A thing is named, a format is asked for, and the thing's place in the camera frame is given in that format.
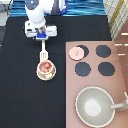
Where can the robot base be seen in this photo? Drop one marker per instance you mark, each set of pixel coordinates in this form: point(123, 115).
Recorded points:
point(59, 7)

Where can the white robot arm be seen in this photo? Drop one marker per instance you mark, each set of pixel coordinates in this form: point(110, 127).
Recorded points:
point(35, 9)

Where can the pink pot with red dots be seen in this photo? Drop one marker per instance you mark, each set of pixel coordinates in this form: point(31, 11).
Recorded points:
point(47, 64)

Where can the pink stove top board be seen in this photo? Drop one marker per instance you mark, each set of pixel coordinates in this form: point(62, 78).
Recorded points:
point(114, 84)

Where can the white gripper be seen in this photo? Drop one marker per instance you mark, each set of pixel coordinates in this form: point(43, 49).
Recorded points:
point(40, 30)

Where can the cream round plate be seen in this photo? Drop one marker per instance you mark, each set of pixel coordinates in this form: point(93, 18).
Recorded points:
point(46, 74)

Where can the grey frying pan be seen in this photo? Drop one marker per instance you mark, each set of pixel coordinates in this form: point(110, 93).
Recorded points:
point(96, 108)

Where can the black table mat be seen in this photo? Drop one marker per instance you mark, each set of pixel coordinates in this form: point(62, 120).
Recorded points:
point(25, 100)

